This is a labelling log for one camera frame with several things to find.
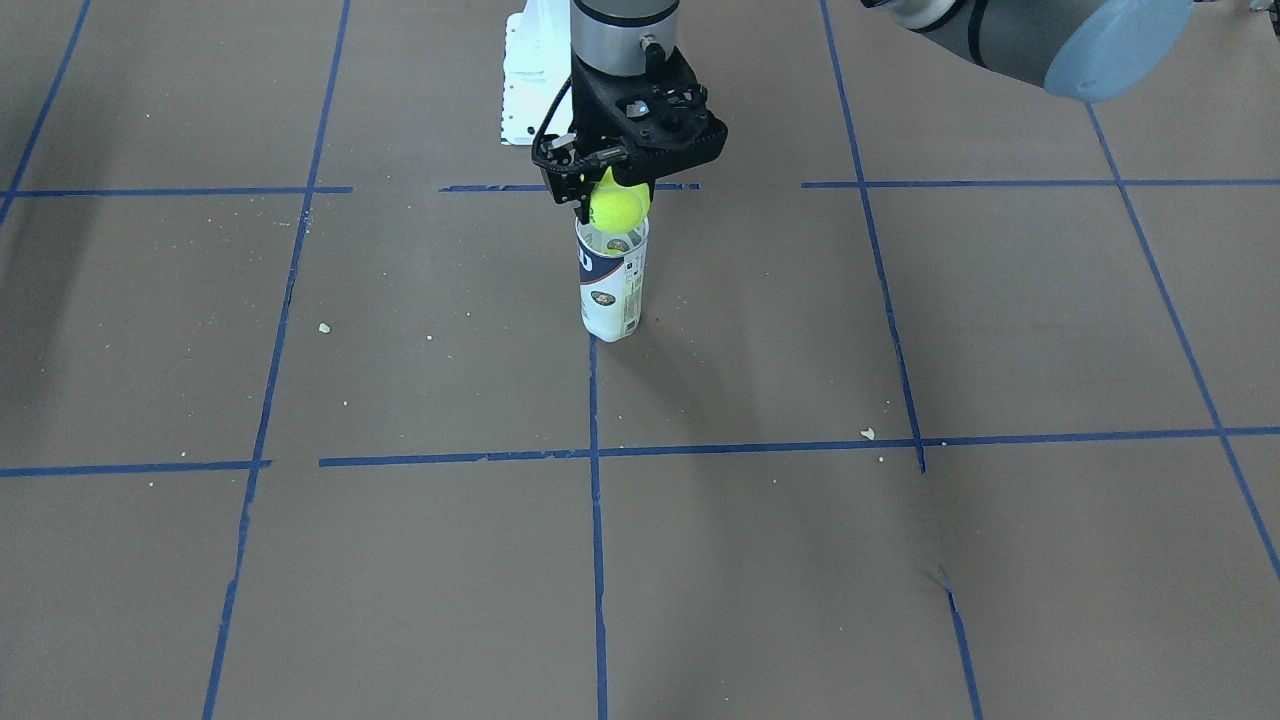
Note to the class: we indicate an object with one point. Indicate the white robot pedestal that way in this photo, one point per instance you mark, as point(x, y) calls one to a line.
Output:
point(537, 57)

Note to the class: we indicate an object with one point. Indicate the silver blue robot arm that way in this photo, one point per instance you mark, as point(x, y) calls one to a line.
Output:
point(1086, 51)

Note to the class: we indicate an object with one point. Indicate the clear tennis ball can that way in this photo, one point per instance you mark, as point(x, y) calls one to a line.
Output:
point(611, 279)

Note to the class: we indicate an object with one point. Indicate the yellow tennis ball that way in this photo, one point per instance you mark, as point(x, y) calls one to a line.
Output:
point(616, 207)

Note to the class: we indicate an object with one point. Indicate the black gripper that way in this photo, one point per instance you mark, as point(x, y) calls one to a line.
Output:
point(589, 118)

